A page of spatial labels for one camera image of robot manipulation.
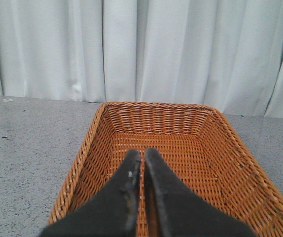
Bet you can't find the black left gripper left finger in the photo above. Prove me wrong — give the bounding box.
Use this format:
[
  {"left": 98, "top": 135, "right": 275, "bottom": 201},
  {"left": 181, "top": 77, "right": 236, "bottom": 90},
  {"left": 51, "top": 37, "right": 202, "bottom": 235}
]
[{"left": 40, "top": 149, "right": 141, "bottom": 237}]

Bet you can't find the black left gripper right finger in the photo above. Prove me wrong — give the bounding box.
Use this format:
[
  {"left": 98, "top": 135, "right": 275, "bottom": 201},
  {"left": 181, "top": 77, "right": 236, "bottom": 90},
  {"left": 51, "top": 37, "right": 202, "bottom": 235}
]
[{"left": 144, "top": 148, "right": 255, "bottom": 237}]

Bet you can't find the brown wicker basket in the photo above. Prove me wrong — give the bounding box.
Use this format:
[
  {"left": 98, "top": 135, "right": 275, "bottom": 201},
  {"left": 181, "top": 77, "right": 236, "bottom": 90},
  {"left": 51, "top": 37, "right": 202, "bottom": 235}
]
[{"left": 48, "top": 102, "right": 283, "bottom": 237}]

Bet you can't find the white curtain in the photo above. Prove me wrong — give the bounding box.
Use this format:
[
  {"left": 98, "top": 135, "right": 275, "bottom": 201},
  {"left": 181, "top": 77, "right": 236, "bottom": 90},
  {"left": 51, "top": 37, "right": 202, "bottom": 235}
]
[{"left": 0, "top": 0, "right": 283, "bottom": 118}]

